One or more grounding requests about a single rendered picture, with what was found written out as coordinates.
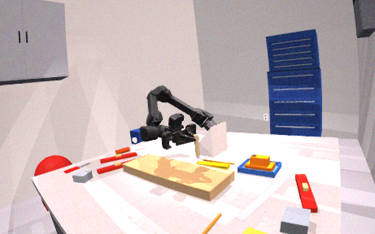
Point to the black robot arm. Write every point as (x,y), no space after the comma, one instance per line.
(153,130)

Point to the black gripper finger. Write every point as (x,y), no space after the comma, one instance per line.
(188,132)
(182,139)

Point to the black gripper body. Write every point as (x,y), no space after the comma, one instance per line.
(167,136)

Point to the tan hexagonal rod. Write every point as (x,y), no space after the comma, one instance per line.
(196,145)

